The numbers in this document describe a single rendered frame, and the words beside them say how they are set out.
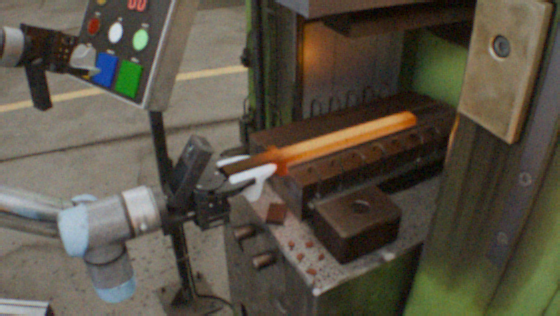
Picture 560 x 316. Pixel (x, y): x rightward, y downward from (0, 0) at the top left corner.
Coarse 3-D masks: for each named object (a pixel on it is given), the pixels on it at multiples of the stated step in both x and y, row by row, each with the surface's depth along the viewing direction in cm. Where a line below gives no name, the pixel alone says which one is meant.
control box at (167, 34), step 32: (96, 0) 115; (128, 0) 108; (160, 0) 102; (192, 0) 104; (96, 32) 114; (128, 32) 108; (160, 32) 102; (96, 64) 114; (160, 64) 104; (128, 96) 107; (160, 96) 107
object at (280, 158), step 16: (352, 128) 88; (368, 128) 88; (384, 128) 88; (304, 144) 83; (320, 144) 83; (336, 144) 84; (240, 160) 79; (256, 160) 79; (272, 160) 79; (288, 160) 80; (224, 176) 77
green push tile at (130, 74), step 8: (128, 64) 106; (136, 64) 105; (120, 72) 107; (128, 72) 106; (136, 72) 104; (120, 80) 107; (128, 80) 106; (136, 80) 104; (120, 88) 107; (128, 88) 106; (136, 88) 105
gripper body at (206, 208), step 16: (208, 176) 75; (160, 192) 71; (192, 192) 73; (160, 208) 70; (176, 208) 74; (192, 208) 76; (208, 208) 75; (224, 208) 77; (176, 224) 75; (208, 224) 76
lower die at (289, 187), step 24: (408, 96) 105; (312, 120) 96; (336, 120) 94; (360, 120) 94; (432, 120) 93; (264, 144) 87; (288, 144) 87; (360, 144) 85; (384, 144) 86; (408, 144) 86; (432, 144) 88; (288, 168) 80; (336, 168) 80; (360, 168) 81; (288, 192) 82; (312, 192) 78; (312, 216) 82
